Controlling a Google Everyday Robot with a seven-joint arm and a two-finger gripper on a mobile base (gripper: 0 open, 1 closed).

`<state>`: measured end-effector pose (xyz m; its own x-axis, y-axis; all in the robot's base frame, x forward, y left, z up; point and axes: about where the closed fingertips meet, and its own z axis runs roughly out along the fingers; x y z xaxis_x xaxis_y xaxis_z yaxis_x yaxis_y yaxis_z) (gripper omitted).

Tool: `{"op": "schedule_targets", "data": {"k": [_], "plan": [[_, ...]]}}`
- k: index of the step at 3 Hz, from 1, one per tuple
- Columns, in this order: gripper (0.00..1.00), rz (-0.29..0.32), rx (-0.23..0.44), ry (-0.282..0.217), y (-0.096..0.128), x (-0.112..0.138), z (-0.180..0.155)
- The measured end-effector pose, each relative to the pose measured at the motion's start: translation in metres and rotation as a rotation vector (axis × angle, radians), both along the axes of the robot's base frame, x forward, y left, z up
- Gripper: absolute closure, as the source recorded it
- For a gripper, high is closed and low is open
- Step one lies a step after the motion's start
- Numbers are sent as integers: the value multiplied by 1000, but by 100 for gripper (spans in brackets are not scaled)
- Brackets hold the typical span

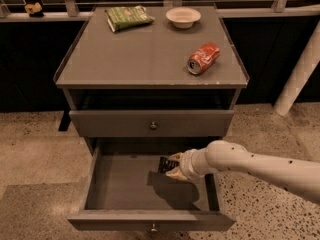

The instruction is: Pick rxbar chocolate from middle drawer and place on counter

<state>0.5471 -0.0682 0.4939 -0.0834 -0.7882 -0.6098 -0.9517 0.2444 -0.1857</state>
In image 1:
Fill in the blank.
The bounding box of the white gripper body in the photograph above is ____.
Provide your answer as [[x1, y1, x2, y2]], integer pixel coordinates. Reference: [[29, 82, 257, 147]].
[[179, 149, 201, 180]]

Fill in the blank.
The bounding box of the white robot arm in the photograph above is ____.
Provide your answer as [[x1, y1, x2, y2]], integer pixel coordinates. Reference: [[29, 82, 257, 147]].
[[166, 140, 320, 204]]

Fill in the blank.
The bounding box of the brass top drawer knob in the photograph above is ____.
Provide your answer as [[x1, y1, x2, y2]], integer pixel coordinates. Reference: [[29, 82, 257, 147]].
[[149, 121, 158, 130]]

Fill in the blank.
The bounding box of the brass drawer knob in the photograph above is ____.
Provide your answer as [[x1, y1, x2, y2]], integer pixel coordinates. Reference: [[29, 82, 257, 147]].
[[150, 224, 159, 234], [149, 121, 158, 130]]

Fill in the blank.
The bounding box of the open grey middle drawer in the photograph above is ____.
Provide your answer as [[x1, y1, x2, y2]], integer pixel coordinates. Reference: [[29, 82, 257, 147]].
[[68, 145, 235, 232]]

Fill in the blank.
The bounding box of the brass middle drawer knob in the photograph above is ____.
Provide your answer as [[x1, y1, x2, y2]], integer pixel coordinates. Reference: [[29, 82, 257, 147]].
[[150, 224, 159, 234]]

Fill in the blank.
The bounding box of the grey drawer cabinet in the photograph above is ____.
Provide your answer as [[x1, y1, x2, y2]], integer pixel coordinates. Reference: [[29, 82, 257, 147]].
[[55, 6, 249, 150]]

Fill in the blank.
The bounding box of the closed grey top drawer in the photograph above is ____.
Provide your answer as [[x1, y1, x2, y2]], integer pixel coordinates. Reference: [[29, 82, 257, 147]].
[[70, 110, 234, 137]]

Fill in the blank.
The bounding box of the red soda can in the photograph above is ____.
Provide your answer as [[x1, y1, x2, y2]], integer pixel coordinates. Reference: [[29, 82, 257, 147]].
[[187, 42, 220, 75]]

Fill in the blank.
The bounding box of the white bowl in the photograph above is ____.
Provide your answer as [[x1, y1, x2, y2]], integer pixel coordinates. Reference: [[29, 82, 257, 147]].
[[166, 7, 201, 29]]

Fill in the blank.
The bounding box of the green chip bag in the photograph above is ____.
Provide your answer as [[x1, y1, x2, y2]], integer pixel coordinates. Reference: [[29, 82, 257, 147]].
[[105, 5, 155, 33]]

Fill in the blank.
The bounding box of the small yellow black object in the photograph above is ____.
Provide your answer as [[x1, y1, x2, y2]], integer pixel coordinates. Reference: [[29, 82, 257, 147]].
[[24, 2, 44, 17]]

